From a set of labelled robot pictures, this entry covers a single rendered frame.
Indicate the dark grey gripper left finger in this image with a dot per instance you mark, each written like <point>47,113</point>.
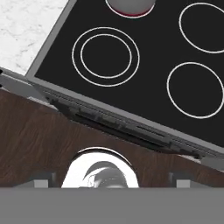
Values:
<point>43,178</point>

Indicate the black glass stove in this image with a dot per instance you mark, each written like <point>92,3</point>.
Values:
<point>151,58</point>

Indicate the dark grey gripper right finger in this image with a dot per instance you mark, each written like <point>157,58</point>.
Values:
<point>182,178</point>

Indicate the grey cupboard run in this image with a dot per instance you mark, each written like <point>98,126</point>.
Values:
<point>216,164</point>
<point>14,85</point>

